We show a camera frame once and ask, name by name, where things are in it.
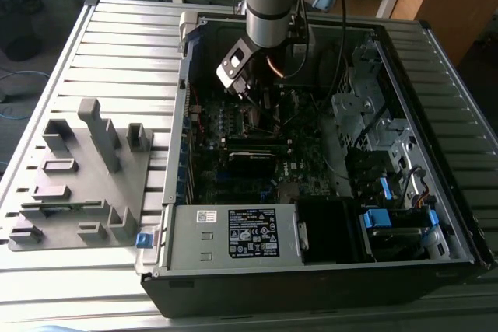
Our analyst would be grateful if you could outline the CPU socket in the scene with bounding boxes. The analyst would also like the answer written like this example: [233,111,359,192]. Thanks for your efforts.
[240,103,283,139]

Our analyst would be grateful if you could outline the black RAM slot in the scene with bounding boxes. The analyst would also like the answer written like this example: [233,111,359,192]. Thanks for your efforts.
[226,134,287,144]
[227,142,292,153]

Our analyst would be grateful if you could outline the black graphics card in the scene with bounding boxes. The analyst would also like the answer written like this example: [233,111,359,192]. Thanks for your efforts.
[227,151,279,181]

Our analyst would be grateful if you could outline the green motherboard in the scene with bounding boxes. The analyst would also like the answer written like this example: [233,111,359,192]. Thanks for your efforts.
[188,90,351,207]

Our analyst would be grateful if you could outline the silver metal disk bay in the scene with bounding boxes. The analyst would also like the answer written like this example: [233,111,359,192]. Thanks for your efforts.
[330,34,421,177]

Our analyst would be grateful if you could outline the square chipset heatsink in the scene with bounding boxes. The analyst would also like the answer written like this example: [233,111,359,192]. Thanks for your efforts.
[278,182,300,201]

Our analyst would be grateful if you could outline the small blue plastic clip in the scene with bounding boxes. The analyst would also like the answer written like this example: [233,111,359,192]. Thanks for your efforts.
[377,177,391,201]

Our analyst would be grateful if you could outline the blue disk carrier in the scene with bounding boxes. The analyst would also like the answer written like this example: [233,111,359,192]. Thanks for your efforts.
[359,208,392,229]

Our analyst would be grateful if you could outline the silver power supply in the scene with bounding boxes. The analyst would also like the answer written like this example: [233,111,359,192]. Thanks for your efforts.
[167,203,304,271]

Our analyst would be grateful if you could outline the black hard disk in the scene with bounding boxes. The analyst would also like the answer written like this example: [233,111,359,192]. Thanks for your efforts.
[367,226,425,261]

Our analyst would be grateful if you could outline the grey parts rack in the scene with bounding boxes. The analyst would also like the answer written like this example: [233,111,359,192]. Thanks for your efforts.
[6,97,156,252]

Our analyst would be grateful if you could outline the wooden cabinet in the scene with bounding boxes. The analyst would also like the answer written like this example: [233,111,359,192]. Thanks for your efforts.
[391,0,498,65]

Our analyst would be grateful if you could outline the black PC case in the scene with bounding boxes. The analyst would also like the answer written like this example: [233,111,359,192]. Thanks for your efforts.
[134,11,497,320]

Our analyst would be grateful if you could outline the green RAM stick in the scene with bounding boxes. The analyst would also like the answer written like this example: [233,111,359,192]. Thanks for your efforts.
[40,202,104,215]

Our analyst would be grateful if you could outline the pale blue object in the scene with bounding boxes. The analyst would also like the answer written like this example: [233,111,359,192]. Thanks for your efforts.
[37,323,75,332]

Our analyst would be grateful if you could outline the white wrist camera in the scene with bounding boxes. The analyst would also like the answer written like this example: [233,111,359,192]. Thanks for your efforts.
[216,37,261,96]

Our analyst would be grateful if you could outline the black looped wire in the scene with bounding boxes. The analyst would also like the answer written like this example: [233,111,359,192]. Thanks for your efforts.
[316,41,350,94]

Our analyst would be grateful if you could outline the grey case handle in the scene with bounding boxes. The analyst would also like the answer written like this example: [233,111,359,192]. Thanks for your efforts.
[177,12,199,53]

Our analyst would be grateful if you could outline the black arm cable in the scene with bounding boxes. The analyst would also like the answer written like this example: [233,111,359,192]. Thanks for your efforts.
[282,0,349,88]

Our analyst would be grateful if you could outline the multicoloured power wires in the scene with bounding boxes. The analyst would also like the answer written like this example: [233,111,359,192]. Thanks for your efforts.
[412,190,436,209]

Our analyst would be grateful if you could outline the blue floor cable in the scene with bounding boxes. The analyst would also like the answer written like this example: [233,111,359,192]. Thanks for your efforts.
[0,69,51,121]

